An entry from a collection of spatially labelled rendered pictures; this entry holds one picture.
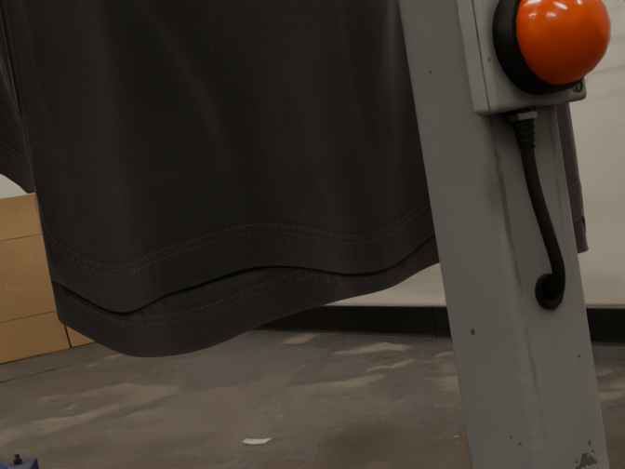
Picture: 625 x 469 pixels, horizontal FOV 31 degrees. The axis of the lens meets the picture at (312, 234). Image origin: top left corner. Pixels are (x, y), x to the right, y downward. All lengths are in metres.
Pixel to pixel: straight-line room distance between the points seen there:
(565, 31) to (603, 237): 2.90
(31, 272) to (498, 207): 5.07
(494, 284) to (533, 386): 0.04
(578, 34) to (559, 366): 0.13
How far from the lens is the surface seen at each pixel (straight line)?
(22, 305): 5.41
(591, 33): 0.41
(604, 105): 3.24
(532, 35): 0.41
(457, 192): 0.44
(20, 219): 5.51
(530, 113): 0.43
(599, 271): 3.33
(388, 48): 0.78
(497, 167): 0.43
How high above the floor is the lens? 0.61
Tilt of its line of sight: 3 degrees down
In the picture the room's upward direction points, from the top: 9 degrees counter-clockwise
